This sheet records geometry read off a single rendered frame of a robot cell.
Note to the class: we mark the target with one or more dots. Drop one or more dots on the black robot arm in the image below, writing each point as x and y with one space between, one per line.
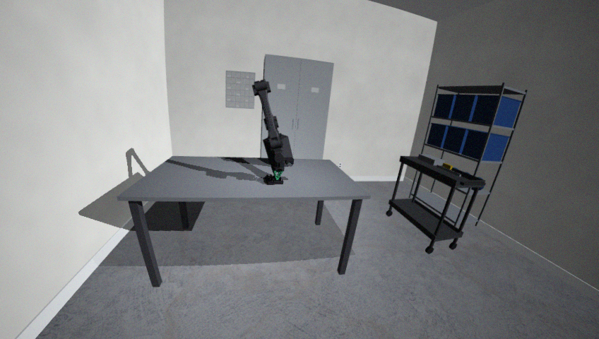
276 143

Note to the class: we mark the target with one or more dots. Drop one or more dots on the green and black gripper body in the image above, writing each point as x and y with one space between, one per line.
275 166

